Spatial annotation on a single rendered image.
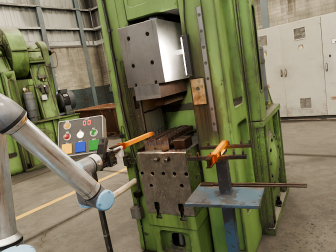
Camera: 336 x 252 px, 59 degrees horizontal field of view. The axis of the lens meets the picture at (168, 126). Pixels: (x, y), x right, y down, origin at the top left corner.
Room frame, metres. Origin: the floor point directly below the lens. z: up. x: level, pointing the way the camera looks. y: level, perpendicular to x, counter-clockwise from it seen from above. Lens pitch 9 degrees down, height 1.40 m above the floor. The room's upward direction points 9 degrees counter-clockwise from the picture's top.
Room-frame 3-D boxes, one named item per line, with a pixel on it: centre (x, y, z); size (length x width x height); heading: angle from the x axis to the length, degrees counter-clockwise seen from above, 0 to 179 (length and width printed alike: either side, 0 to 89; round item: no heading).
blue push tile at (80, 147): (2.10, 0.64, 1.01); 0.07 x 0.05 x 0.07; 85
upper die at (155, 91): (2.20, 0.00, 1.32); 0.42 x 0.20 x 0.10; 150
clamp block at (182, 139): (1.98, -0.08, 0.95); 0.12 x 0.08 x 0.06; 150
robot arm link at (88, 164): (1.37, 0.44, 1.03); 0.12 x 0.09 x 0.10; 151
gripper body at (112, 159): (1.52, 0.36, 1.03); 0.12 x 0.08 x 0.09; 151
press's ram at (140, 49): (2.18, -0.04, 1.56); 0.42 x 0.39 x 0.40; 150
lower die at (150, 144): (2.20, 0.00, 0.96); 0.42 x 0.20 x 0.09; 150
